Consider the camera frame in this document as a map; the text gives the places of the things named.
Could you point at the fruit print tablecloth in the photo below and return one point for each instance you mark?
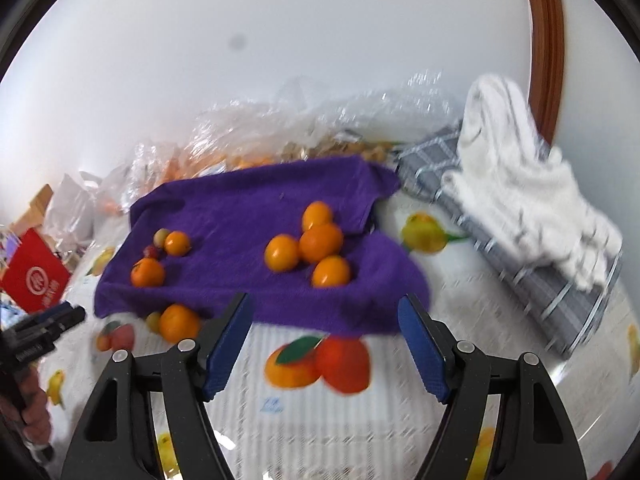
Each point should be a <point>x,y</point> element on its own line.
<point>325,435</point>

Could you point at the tan longan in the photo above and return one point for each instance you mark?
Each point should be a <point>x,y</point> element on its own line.
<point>160,236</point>
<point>153,321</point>

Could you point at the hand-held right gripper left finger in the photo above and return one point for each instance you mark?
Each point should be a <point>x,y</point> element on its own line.
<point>227,345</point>

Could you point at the white towel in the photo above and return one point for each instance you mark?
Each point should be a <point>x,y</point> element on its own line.
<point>520,180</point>

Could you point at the red cherry tomato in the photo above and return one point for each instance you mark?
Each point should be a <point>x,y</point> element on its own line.
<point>150,252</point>

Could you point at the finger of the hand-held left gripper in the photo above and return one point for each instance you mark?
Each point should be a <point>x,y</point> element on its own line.
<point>52,314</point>
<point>67,319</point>

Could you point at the crinkled clear plastic bag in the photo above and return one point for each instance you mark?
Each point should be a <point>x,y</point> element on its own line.
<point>325,115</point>

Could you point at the small round orange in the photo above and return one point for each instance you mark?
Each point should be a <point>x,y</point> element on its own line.
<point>176,243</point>

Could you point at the person's left hand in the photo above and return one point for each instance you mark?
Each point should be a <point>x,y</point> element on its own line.
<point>37,407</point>

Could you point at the wooden furniture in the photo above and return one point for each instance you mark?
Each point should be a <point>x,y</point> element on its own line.
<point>35,205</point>

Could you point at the red paper bag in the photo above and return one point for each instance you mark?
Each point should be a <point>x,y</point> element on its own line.
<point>35,272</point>

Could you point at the white plastic bag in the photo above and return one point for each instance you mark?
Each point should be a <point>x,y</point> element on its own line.
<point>72,210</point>

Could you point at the purple towel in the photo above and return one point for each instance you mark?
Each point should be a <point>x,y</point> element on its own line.
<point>235,220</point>

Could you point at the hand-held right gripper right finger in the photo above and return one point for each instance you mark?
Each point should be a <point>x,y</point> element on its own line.
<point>422,350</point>

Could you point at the brown wooden door frame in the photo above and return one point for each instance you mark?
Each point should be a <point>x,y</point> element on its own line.
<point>545,45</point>

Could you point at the clear plastic bag with oranges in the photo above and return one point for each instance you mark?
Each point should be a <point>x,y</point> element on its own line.
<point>150,170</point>

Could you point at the grey checked cloth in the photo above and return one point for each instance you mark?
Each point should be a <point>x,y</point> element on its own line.
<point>545,290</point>

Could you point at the small oval orange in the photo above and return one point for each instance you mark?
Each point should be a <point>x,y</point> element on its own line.
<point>317,214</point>

